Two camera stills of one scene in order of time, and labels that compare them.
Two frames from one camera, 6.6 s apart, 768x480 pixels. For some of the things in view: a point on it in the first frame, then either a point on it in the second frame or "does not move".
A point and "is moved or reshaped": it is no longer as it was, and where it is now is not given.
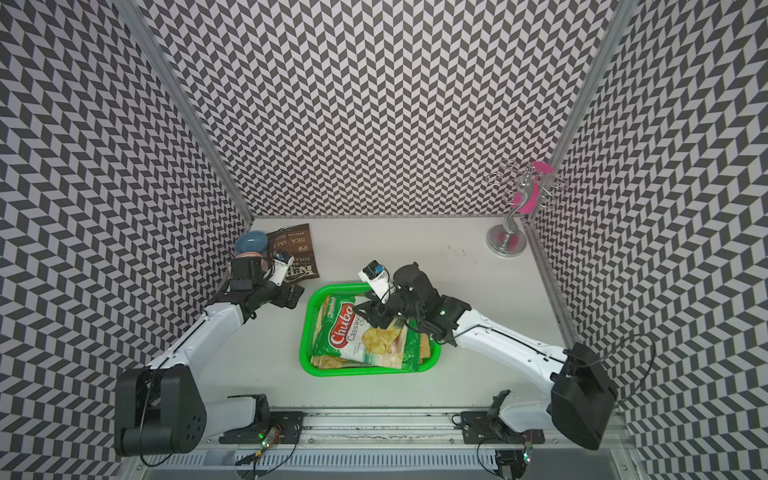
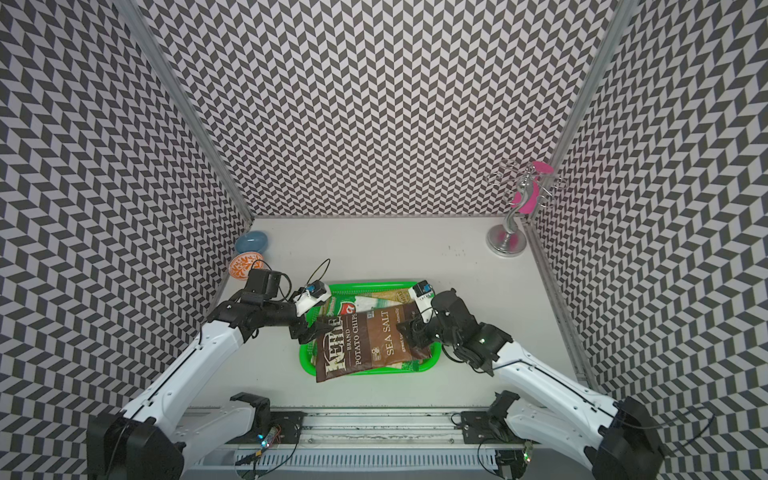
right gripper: (376, 312) → (416, 332)
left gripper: (282, 300) → (310, 333)
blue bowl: (251, 241) does not move
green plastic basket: (307, 337) does not move
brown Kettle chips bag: (298, 241) → (363, 341)
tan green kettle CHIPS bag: (417, 347) is moved or reshaped
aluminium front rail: (384, 431) does not move
